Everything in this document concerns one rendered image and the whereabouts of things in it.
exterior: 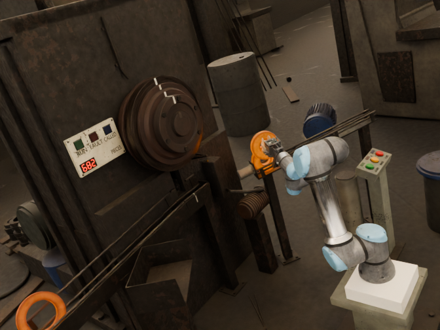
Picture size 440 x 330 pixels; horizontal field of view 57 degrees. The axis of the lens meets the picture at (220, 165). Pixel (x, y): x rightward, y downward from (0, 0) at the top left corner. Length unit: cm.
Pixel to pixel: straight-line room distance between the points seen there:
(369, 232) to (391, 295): 26
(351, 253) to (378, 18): 288
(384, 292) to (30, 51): 173
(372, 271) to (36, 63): 163
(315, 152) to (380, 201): 85
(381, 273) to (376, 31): 284
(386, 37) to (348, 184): 217
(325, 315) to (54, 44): 183
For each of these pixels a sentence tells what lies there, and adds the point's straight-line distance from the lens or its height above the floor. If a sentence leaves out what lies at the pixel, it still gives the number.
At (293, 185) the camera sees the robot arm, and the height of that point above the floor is 70.
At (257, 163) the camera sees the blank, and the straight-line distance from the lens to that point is 231.
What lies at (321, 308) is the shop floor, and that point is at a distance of 233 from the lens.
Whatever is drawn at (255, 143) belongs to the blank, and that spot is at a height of 86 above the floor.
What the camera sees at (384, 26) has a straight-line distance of 422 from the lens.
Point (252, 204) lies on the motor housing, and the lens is 230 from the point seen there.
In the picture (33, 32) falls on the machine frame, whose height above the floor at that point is 168.
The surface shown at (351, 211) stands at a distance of 244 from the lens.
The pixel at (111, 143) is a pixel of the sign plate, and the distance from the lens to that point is 197.
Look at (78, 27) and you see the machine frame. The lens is 196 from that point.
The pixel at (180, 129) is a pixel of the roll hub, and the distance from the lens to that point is 194.
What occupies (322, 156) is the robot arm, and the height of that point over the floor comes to 95.
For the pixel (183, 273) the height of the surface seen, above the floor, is 60.
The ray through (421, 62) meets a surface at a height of 58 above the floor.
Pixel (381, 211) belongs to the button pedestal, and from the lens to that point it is 242.
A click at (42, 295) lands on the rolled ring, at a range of 185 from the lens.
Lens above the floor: 163
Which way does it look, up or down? 23 degrees down
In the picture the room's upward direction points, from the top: 17 degrees counter-clockwise
